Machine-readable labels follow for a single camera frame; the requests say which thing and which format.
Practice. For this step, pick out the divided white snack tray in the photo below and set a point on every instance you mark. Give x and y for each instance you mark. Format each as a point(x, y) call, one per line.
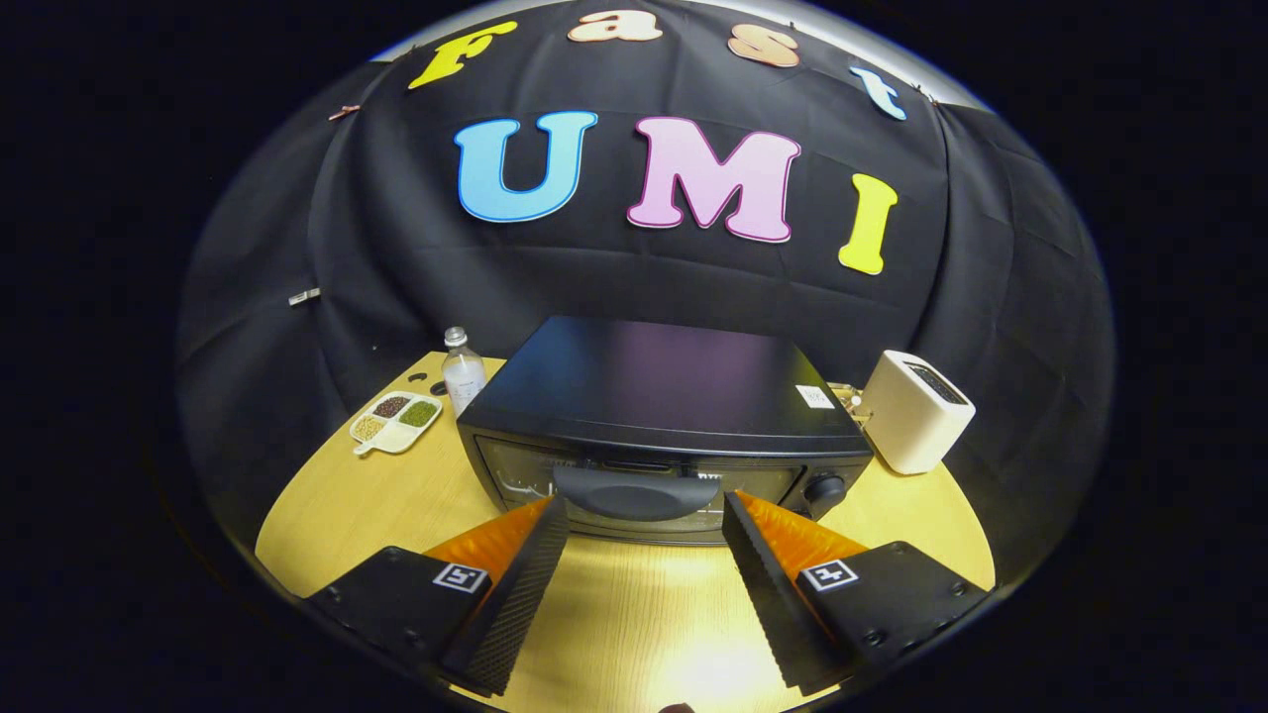
point(391, 442)

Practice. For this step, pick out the pink cloth clip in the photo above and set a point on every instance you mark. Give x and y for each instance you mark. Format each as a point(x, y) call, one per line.
point(344, 112)

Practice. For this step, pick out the black toaster oven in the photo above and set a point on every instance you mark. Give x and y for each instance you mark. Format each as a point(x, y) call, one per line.
point(654, 381)

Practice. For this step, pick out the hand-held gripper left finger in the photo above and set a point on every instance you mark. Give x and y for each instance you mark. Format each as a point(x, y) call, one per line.
point(515, 599)

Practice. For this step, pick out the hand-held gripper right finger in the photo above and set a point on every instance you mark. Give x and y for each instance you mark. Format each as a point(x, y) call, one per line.
point(768, 594)

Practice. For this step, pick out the cream bread toaster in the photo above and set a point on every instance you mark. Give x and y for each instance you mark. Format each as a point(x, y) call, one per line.
point(906, 416)

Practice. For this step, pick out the black backdrop cloth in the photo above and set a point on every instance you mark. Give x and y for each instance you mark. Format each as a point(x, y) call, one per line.
point(396, 248)

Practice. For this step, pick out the clear plastic bottle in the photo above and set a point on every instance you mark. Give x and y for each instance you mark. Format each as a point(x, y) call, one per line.
point(464, 376)

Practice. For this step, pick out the white cloth clip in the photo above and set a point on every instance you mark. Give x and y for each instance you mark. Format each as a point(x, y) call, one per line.
point(304, 296)

